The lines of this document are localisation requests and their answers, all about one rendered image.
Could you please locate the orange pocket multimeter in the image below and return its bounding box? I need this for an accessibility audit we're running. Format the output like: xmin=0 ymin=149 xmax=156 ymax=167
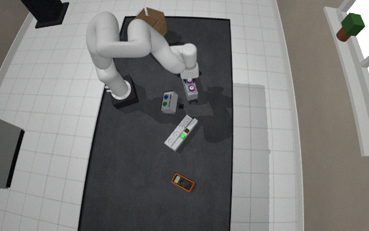
xmin=171 ymin=173 xmax=194 ymax=192

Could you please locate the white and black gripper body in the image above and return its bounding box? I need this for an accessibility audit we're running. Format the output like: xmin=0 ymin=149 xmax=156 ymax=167
xmin=180 ymin=63 xmax=199 ymax=79

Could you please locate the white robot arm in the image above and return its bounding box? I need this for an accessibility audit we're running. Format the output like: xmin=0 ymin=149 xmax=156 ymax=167
xmin=86 ymin=12 xmax=197 ymax=100

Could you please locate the brown cardboard box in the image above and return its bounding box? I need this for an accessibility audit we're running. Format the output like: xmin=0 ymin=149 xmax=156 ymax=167
xmin=135 ymin=7 xmax=167 ymax=36

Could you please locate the white control panel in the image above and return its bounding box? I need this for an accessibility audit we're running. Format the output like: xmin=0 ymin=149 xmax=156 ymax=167
xmin=161 ymin=91 xmax=184 ymax=114

